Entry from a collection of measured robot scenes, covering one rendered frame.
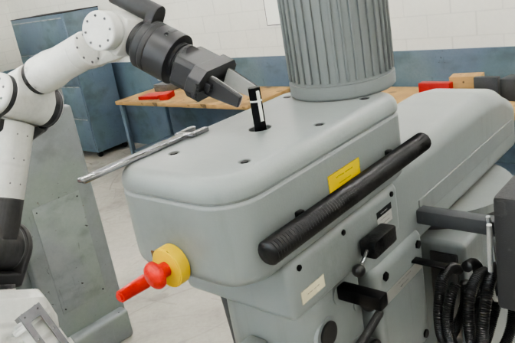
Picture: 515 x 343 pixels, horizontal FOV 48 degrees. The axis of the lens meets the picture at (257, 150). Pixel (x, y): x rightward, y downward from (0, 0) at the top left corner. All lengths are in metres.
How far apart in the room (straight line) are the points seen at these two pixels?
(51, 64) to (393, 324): 0.78
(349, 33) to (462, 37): 4.32
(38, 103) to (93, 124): 7.11
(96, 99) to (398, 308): 7.36
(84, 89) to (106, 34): 7.21
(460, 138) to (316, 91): 0.44
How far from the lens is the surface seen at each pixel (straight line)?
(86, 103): 8.20
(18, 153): 1.16
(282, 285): 0.86
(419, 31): 5.47
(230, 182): 0.74
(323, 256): 0.91
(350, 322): 1.07
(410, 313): 1.22
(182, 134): 0.96
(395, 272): 1.13
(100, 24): 0.99
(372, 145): 0.98
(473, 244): 1.33
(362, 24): 1.03
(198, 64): 0.92
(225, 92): 0.91
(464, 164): 1.38
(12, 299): 1.13
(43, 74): 1.12
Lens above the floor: 2.13
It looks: 17 degrees down
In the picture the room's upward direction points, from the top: 10 degrees counter-clockwise
